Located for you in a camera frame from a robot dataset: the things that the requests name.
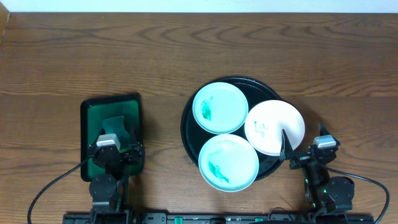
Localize mint green plate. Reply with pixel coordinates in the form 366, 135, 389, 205
192, 82, 249, 134
198, 134, 259, 192

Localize mint green plate bottom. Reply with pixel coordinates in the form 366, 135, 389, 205
198, 134, 259, 192

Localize pink white plate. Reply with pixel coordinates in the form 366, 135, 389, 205
244, 100, 305, 156

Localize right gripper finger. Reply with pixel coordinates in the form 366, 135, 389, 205
279, 129, 294, 161
318, 123, 330, 136

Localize mint green plate top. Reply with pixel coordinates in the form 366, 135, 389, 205
192, 82, 249, 134

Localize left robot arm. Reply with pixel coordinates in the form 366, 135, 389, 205
89, 142, 145, 213

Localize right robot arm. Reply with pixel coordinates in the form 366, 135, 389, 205
279, 124, 354, 215

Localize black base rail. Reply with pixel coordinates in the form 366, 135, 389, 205
62, 213, 374, 224

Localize black rectangular sponge tray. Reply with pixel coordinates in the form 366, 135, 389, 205
80, 93, 144, 182

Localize round black tray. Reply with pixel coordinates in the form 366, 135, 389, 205
180, 77, 283, 180

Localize green scouring sponge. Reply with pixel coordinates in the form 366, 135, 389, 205
103, 116, 130, 149

